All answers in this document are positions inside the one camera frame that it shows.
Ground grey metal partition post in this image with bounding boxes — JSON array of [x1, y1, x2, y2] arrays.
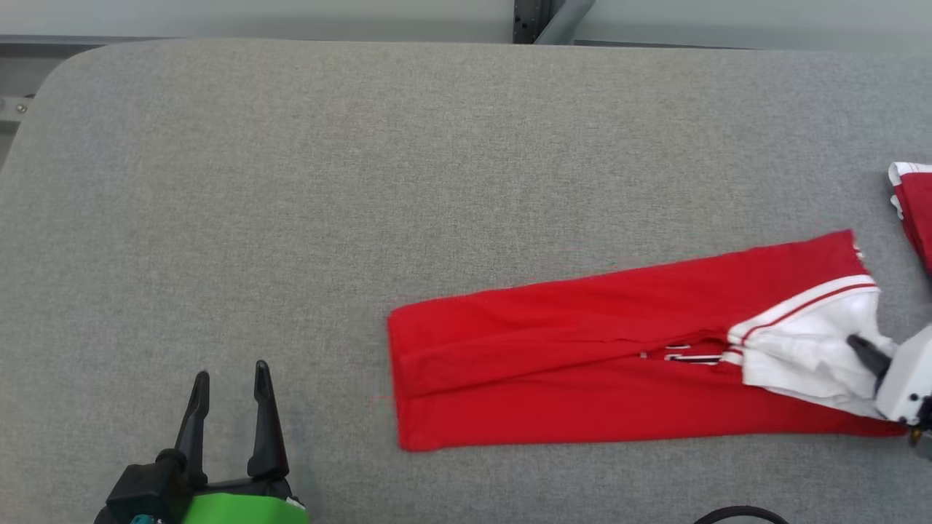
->
[[512, 0, 596, 46]]

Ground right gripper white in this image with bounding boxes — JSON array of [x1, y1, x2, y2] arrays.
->
[[847, 324, 932, 437]]

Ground left gripper black green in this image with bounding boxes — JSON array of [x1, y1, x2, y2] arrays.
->
[[93, 360, 310, 524]]

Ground red trousers with white stripes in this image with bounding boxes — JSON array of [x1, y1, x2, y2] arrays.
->
[[387, 229, 911, 453]]

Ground thin black cable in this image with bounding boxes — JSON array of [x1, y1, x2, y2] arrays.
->
[[692, 505, 791, 524]]

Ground folded red and white garment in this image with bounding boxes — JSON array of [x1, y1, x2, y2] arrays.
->
[[888, 162, 932, 276]]

